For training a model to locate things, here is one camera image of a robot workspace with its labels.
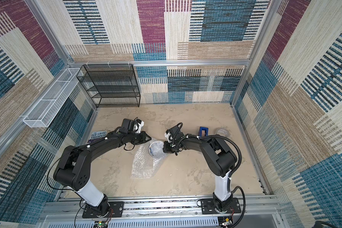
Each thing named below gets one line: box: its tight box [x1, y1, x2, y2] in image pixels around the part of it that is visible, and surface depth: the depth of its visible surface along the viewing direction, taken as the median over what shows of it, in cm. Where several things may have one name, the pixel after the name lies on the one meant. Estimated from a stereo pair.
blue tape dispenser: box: [198, 126, 209, 137], surface depth 98 cm
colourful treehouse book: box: [90, 130, 107, 140], surface depth 102 cm
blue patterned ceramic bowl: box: [148, 140, 166, 159], surface depth 92 cm
